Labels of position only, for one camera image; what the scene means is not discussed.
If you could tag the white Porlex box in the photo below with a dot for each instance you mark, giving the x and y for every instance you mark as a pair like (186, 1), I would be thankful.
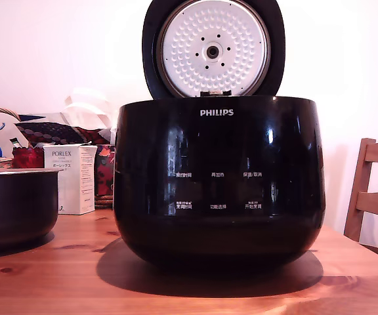
(67, 183)

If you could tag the metallic pot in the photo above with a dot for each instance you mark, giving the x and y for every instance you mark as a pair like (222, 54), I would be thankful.
(15, 206)

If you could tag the black rice cooker lid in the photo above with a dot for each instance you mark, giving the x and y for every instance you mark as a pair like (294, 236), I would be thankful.
(149, 49)

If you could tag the wooden chair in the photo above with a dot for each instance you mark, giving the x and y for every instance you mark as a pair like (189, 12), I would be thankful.
(372, 203)

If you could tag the black Philips rice cooker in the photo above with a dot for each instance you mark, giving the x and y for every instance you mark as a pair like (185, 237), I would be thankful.
(218, 197)

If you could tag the white paper bag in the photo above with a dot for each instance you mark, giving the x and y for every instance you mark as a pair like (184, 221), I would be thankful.
(84, 105)

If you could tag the floral patterned box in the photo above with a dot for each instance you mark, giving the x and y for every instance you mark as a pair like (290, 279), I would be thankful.
(105, 177)

